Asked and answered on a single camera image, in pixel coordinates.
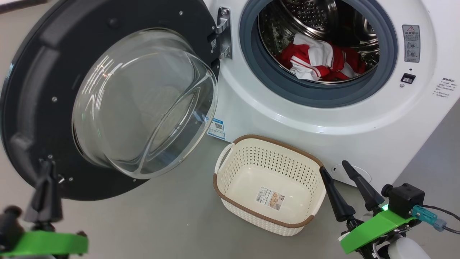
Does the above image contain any red and white garment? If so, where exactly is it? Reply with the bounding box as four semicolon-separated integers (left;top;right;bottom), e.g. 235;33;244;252
277;33;367;82

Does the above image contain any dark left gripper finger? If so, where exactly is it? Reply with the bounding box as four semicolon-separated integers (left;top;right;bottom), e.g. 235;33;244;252
45;160;64;223
23;160;46;223

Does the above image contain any blue energy label sticker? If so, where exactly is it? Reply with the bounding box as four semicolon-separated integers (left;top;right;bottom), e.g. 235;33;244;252
207;117;226;140

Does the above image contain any printed basket label sticker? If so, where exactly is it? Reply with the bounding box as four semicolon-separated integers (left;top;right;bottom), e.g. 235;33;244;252
255;186;285;211

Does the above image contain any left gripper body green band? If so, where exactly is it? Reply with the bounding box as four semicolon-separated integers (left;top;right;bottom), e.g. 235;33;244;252
0;222;89;258

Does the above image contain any grey warning sticker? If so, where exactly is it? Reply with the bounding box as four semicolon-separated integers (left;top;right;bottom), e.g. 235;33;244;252
402;24;421;63

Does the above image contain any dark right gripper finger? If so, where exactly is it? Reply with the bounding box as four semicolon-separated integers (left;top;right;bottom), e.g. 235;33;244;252
319;166;356;222
341;160;385;212

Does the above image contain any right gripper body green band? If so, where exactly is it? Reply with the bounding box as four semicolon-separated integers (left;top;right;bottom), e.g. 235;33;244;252
338;209;421;254

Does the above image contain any white front-load washing machine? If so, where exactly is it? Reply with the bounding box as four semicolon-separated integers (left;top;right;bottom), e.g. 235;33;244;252
201;0;460;187

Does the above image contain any round white filter cover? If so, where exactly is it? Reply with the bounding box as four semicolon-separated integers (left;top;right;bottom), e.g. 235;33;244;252
331;164;372;184

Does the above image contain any metal door hinge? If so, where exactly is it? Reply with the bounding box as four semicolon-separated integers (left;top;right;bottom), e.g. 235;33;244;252
207;6;233;60

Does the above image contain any dark round glass washer door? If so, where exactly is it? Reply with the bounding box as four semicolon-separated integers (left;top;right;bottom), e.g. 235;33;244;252
0;0;220;201

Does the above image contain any cream perforated laundry basket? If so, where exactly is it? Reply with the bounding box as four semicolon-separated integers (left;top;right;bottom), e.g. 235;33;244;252
213;135;327;237

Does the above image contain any steel washer drum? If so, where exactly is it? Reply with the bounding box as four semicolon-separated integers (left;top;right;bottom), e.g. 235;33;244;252
258;0;380;85

